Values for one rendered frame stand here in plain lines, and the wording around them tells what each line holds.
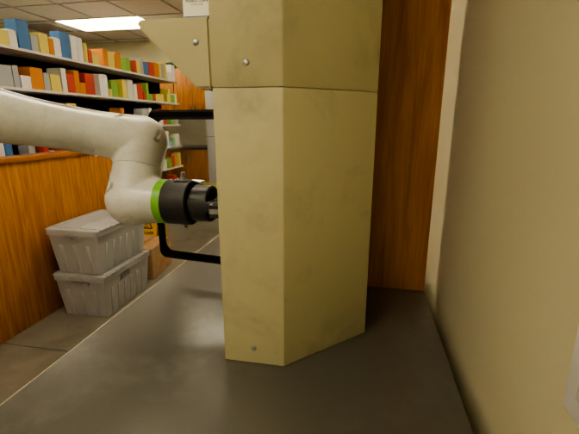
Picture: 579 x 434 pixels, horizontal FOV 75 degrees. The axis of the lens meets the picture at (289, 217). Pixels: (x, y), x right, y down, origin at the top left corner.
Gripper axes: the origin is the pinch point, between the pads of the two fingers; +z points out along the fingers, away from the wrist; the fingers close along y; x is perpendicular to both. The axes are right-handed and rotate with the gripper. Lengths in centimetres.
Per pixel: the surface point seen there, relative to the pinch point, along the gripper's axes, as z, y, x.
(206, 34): -10.5, -14.0, -28.8
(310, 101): 4.6, -10.3, -19.5
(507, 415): 33.4, -24.6, 20.8
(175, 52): -15.6, -14.0, -26.5
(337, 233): 9.2, -5.8, 3.0
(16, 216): -205, 126, 45
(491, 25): 33.0, 3.8, -32.3
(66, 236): -181, 139, 60
